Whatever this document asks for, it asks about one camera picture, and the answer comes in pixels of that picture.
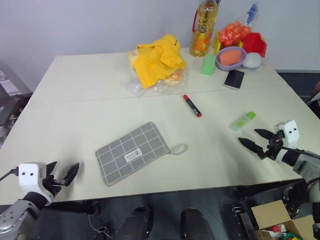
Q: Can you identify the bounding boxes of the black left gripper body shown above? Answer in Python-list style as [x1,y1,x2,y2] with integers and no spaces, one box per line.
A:
[41,173,68,199]

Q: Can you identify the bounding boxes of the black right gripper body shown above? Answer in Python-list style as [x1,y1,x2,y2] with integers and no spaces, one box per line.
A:
[264,130,286,162]

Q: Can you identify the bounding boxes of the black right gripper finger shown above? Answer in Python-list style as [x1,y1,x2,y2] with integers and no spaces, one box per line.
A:
[253,128,274,141]
[237,136,267,159]

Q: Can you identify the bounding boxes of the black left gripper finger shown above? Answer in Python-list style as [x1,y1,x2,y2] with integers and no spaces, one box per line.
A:
[45,161,58,177]
[63,162,81,187]

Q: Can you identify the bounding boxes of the grey checked pouch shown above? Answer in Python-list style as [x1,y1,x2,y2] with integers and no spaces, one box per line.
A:
[94,121,189,188]

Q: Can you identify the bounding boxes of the green glue stick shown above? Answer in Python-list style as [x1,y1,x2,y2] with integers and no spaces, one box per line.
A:
[230,111,257,132]

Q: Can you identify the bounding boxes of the black smartphone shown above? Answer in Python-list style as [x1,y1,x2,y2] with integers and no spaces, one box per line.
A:
[223,69,246,90]

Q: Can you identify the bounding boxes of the brown cardboard box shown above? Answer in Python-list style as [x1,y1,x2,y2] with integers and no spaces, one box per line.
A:
[250,199,316,240]

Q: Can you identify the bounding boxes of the red marker pen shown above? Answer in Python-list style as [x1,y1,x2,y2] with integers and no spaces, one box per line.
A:
[182,94,203,119]

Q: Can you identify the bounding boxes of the white bowl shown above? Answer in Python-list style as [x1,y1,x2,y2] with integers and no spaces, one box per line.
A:
[241,52,266,70]

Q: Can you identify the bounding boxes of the purple plastic bowl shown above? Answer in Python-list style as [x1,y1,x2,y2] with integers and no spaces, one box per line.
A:
[215,46,248,72]

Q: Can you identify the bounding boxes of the dark equipment rack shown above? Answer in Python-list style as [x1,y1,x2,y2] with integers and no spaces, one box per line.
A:
[0,61,34,142]

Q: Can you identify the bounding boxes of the dark rounded shape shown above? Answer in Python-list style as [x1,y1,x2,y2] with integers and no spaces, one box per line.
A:
[121,204,154,240]
[179,207,214,240]

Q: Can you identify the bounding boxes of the orange sponge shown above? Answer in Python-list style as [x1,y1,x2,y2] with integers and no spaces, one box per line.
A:
[219,50,243,67]

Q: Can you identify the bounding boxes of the green sponge block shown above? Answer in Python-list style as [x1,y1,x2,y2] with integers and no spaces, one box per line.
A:
[200,53,217,76]

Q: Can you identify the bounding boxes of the red hexagonal plastic container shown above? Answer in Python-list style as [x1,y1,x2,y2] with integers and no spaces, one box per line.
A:
[240,32,268,58]

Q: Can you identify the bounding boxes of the clear plastic bag with bread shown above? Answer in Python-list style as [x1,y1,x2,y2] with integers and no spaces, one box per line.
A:
[120,67,190,98]

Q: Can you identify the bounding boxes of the bag of orange balls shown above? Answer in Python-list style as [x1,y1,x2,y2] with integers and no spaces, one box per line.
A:
[216,2,260,49]

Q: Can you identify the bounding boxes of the cooking oil bottle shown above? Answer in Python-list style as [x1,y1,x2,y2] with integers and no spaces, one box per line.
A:
[189,0,223,59]

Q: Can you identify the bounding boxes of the yellow cloth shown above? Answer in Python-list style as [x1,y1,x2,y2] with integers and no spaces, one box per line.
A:
[132,33,188,90]

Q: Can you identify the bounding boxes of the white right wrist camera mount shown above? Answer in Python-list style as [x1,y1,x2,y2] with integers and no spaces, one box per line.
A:
[273,119,300,151]

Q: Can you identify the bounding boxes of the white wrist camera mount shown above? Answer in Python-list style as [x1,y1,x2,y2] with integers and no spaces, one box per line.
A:
[18,162,55,201]
[273,119,300,151]

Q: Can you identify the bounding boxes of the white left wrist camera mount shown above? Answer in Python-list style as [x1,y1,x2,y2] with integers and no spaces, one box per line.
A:
[18,162,55,201]

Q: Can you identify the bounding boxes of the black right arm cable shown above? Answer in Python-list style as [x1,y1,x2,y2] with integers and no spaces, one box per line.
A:
[281,145,320,160]

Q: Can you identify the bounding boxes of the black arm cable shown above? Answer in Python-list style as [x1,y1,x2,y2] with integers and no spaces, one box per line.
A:
[281,145,320,160]
[0,168,20,181]

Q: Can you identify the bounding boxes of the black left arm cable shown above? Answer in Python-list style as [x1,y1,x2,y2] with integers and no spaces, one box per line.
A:
[0,168,20,181]

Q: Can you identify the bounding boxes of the black metal bracket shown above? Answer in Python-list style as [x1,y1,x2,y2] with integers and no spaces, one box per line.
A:
[230,204,254,240]

